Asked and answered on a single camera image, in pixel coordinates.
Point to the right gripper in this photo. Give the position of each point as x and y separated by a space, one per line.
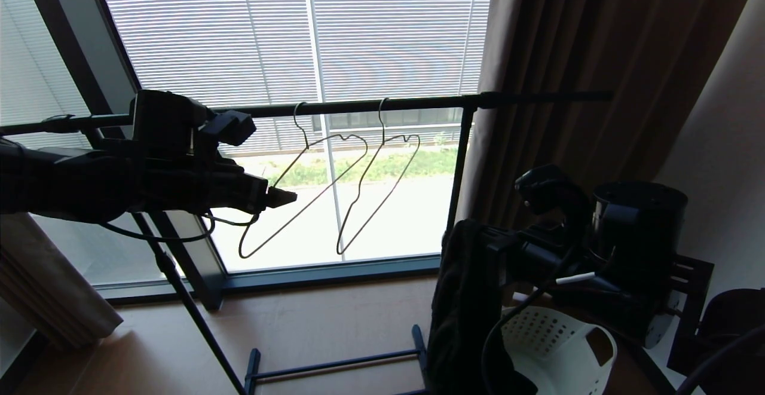
532 257

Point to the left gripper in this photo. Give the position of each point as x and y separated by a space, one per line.
227 192

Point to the black shorts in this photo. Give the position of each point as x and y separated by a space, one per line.
460 299

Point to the pink clothes hanger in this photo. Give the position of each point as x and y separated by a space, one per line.
305 138
382 129

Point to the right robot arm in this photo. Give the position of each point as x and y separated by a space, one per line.
639 227

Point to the white laundry basket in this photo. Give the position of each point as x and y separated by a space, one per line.
568 353

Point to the black clothes rack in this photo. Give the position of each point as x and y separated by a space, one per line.
430 103

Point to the window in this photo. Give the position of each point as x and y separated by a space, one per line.
239 36

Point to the brown curtain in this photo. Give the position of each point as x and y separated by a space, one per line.
48 287
597 54

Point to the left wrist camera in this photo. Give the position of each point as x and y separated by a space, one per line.
230 127

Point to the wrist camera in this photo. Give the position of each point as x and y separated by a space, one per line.
230 127
544 189

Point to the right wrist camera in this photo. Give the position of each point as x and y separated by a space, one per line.
544 189

